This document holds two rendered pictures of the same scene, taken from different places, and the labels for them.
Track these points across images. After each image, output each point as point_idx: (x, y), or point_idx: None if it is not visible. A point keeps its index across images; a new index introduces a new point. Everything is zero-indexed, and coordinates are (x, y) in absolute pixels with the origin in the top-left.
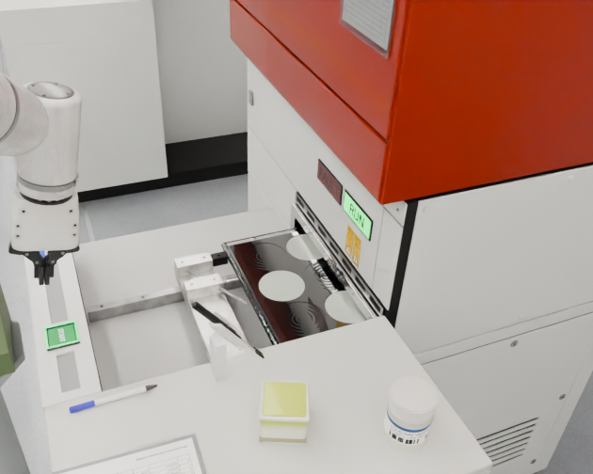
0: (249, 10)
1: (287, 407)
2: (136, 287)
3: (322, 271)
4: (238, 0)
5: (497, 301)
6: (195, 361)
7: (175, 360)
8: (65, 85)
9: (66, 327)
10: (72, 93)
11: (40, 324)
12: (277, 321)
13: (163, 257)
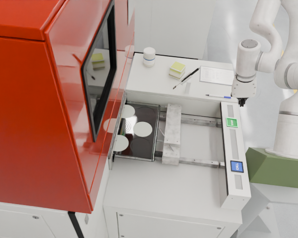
0: (102, 144)
1: (178, 63)
2: (194, 175)
3: (122, 128)
4: (95, 168)
5: None
6: (182, 131)
7: (188, 135)
8: (244, 47)
9: (230, 124)
10: (241, 43)
11: (239, 130)
12: (153, 116)
13: (176, 190)
